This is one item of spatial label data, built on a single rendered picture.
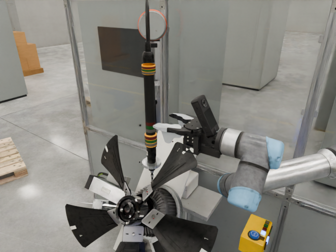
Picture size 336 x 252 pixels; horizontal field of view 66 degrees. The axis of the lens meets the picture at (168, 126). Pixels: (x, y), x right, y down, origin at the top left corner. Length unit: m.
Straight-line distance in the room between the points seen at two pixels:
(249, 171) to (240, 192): 0.06
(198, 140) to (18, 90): 6.28
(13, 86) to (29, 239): 4.44
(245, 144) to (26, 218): 2.73
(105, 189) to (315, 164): 0.97
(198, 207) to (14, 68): 5.72
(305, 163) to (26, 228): 2.66
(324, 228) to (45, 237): 2.30
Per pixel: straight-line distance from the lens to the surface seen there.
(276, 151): 0.68
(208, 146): 0.75
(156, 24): 1.49
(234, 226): 1.96
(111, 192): 1.38
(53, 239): 2.83
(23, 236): 2.98
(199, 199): 1.72
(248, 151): 0.68
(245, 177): 0.67
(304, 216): 1.73
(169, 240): 1.07
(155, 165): 0.93
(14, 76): 6.75
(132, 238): 1.19
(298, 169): 0.86
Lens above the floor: 1.99
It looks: 26 degrees down
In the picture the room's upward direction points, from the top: straight up
